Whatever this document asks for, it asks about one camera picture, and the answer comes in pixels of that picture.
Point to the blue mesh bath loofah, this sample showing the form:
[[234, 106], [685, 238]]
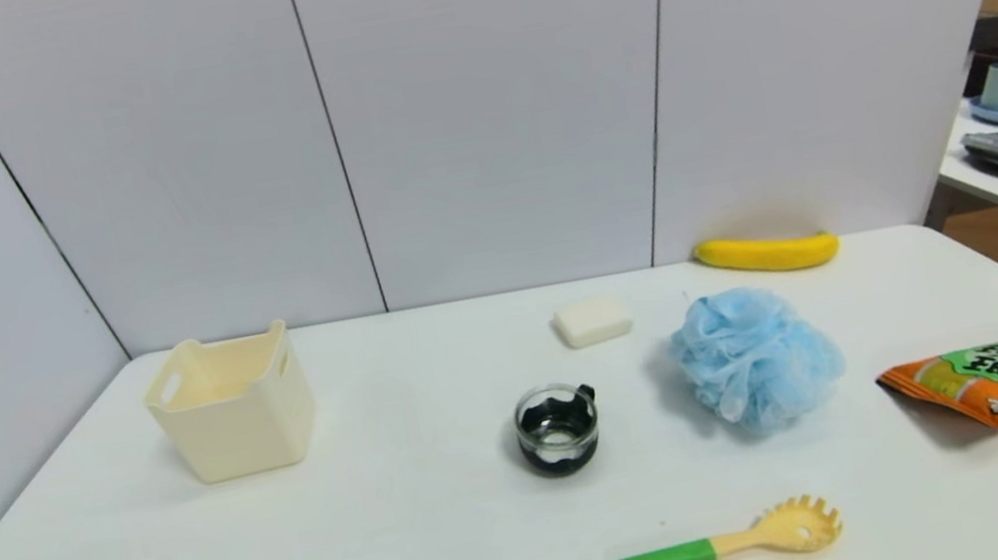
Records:
[[756, 359]]

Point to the cream plastic storage box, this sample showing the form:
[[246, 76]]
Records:
[[235, 431]]

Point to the white soap bar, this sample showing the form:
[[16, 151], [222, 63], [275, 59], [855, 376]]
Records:
[[593, 321]]

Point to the yellow banana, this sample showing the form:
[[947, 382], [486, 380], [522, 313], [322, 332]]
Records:
[[769, 254]]

